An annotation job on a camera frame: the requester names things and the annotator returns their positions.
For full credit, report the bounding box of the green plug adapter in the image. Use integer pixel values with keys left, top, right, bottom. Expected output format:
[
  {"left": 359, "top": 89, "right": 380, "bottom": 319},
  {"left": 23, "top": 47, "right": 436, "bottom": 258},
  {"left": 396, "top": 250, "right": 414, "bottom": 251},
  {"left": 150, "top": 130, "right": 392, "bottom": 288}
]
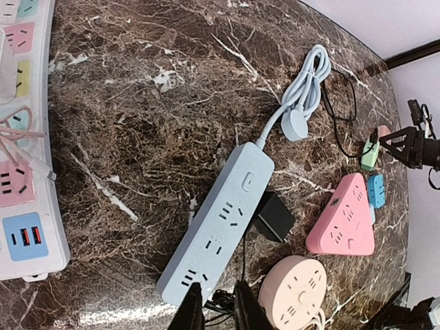
[{"left": 360, "top": 140, "right": 380, "bottom": 171}]

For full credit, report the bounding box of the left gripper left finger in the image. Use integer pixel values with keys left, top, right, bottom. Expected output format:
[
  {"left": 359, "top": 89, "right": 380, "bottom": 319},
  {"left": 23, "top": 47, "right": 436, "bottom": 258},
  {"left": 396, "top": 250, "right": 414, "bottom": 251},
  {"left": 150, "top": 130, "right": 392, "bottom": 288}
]
[{"left": 168, "top": 283, "right": 206, "bottom": 330}]

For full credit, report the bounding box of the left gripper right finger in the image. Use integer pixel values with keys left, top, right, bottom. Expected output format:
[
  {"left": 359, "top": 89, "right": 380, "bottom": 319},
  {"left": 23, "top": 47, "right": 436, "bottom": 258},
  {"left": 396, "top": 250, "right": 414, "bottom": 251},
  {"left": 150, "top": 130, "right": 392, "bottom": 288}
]
[{"left": 234, "top": 280, "right": 269, "bottom": 330}]

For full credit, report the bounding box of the pink cube plug adapter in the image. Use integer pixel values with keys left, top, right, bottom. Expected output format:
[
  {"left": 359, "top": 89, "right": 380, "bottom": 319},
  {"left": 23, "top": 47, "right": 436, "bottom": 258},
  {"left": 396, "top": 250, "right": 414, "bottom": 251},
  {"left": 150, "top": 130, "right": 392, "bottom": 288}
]
[{"left": 377, "top": 125, "right": 391, "bottom": 138}]

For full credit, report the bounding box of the bright blue plug adapter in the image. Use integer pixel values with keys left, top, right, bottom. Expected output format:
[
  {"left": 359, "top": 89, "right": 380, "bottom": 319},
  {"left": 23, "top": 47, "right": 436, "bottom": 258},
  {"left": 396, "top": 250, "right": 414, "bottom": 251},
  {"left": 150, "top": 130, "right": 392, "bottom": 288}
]
[{"left": 367, "top": 174, "right": 386, "bottom": 209}]

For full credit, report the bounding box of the right black frame post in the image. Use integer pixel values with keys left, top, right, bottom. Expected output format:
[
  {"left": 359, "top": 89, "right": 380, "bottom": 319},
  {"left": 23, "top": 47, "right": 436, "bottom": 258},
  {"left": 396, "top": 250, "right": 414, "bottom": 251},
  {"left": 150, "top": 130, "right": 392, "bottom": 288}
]
[{"left": 384, "top": 39, "right": 440, "bottom": 70}]

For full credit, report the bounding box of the white usb charger with cable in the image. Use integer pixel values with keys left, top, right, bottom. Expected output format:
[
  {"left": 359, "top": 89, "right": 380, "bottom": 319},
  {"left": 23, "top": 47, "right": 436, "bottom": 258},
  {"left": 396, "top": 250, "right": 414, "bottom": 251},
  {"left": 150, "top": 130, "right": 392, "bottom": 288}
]
[{"left": 1, "top": 28, "right": 56, "bottom": 182}]

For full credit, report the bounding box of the pink round power socket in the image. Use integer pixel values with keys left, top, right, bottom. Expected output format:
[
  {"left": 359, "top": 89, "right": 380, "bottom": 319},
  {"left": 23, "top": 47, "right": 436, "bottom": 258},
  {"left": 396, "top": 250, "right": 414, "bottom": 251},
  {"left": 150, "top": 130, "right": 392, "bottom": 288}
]
[{"left": 258, "top": 255, "right": 327, "bottom": 329}]

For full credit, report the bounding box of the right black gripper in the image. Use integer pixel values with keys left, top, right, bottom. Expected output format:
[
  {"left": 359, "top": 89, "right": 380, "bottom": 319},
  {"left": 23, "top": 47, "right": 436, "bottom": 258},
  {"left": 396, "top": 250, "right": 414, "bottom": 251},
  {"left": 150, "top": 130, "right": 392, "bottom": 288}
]
[{"left": 379, "top": 126, "right": 439, "bottom": 171}]

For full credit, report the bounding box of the white power strip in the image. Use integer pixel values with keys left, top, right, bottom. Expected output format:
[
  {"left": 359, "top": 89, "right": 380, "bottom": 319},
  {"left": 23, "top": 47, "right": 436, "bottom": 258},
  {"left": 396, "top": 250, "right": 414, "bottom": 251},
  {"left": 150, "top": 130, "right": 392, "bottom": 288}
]
[{"left": 1, "top": 1, "right": 70, "bottom": 283}]

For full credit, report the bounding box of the pink triangular power socket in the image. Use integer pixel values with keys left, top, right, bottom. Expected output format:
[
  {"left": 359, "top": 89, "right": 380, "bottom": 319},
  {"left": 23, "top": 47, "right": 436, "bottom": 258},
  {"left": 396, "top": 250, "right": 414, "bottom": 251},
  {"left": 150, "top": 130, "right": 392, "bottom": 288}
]
[{"left": 305, "top": 173, "right": 375, "bottom": 256}]

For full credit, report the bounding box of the black charger with cable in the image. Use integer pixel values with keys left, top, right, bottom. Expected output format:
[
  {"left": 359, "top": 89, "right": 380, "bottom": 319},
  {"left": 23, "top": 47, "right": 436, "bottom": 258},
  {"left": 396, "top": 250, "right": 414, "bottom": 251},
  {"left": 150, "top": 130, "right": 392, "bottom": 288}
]
[{"left": 206, "top": 65, "right": 372, "bottom": 310}]

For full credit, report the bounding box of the grey blue power strip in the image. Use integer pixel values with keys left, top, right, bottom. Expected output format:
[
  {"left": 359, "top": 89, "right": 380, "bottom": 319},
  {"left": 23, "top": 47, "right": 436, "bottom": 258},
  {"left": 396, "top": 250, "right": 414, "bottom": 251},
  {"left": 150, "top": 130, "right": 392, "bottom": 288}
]
[{"left": 157, "top": 142, "right": 274, "bottom": 306}]

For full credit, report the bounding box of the light blue plug adapter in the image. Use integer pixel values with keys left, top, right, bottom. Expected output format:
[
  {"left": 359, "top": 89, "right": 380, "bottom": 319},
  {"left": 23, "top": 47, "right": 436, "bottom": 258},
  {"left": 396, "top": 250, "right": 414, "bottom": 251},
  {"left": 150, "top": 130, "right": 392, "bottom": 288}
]
[{"left": 368, "top": 203, "right": 376, "bottom": 226}]

